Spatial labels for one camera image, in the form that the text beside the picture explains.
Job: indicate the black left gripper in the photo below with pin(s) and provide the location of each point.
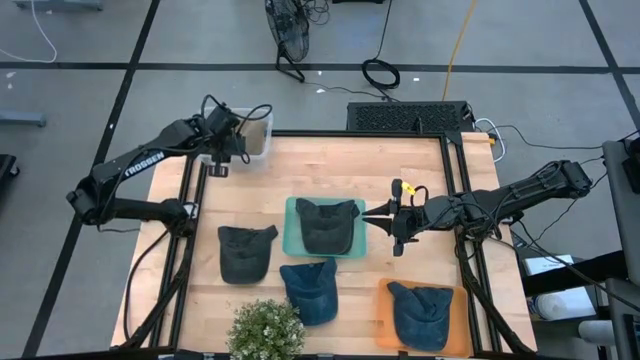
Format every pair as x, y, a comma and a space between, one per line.
222, 145

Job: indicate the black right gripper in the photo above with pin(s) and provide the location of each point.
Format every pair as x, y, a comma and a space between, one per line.
398, 247

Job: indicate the khaki baseball cap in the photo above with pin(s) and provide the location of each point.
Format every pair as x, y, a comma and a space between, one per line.
256, 137

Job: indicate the dark grey baseball cap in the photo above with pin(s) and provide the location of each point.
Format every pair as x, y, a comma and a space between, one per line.
245, 255
325, 227

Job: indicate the blue denim baseball cap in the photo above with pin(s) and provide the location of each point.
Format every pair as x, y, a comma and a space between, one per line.
420, 315
310, 295

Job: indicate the orange plastic bin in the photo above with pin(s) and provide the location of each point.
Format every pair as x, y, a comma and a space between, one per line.
462, 330

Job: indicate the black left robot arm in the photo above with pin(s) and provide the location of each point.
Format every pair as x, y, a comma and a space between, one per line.
145, 162

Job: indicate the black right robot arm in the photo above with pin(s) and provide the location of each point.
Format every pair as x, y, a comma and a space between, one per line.
510, 197

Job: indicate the teal plastic bin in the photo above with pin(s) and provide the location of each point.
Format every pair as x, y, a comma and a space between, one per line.
361, 245

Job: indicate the clear plastic storage bin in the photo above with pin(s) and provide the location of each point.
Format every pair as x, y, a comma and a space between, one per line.
262, 159

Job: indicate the black perforated computer case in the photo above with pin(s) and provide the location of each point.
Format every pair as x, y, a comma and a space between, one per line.
405, 117

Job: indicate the black floor fan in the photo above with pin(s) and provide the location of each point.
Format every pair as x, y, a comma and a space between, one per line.
290, 30

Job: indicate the small green potted plant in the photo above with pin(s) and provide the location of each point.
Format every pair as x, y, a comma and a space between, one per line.
265, 330

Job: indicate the white box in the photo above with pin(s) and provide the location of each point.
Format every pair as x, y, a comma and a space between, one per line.
550, 264

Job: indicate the white paper towel roll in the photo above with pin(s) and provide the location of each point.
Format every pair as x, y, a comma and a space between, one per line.
565, 304

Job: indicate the grey furniture foot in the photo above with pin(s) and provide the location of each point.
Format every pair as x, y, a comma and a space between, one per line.
22, 119
60, 5

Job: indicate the black furniture foot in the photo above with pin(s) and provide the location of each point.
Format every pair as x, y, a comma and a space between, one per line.
7, 165

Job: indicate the grey cylinder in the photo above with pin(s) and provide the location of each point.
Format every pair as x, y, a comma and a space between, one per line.
600, 332

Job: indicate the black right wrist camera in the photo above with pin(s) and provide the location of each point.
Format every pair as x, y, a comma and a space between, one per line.
414, 220

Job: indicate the black aluminium table frame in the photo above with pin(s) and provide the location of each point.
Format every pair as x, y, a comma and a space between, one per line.
350, 134

